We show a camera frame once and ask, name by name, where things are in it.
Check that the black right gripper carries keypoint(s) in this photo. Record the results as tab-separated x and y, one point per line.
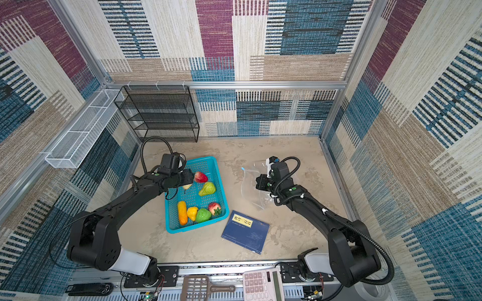
261	182

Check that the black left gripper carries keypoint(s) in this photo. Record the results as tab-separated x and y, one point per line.
189	177

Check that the clear zip top bag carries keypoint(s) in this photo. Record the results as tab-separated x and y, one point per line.
263	198

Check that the green pear toy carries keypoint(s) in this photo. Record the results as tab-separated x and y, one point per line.
208	189

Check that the teal plastic basket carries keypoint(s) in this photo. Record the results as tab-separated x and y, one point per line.
209	166

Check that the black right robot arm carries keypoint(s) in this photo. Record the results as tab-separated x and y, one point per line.
354	256

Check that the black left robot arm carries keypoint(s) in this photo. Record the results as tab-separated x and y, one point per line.
94	239

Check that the yellow pepper toy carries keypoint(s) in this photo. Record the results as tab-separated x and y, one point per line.
192	213

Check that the green apple toy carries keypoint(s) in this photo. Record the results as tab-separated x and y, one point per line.
203	215

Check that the blue booklet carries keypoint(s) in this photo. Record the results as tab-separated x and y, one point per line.
245	231

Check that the pink calculator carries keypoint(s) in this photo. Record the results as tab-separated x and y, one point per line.
263	285

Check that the brown slotted spatula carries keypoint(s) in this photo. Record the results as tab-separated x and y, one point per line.
199	287

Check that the black stapler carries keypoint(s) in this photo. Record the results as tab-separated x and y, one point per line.
90	289

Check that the clear tape roll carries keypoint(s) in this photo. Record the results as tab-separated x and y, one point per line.
370	292

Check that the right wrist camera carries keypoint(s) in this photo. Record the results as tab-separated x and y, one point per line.
269	162

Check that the black wire shelf rack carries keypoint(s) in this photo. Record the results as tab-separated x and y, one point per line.
166	111

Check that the white wire mesh tray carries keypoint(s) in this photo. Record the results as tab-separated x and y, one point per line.
71	150

